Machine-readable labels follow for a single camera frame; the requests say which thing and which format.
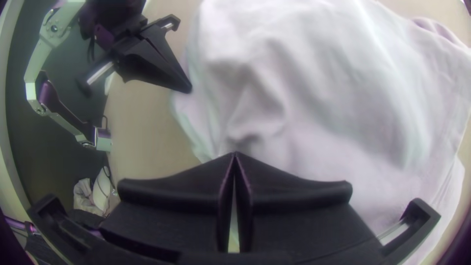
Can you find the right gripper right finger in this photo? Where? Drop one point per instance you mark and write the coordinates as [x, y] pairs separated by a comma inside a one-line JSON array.
[[294, 213]]

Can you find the grey t-shirt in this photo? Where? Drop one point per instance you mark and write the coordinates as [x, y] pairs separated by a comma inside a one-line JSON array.
[[312, 92]]

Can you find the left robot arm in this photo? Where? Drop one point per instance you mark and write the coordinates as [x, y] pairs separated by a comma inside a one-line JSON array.
[[36, 59]]

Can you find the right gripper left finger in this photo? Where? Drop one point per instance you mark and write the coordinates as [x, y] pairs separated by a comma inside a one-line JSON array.
[[173, 206]]

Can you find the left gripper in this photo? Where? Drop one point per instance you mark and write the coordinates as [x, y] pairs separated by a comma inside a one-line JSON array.
[[123, 44]]

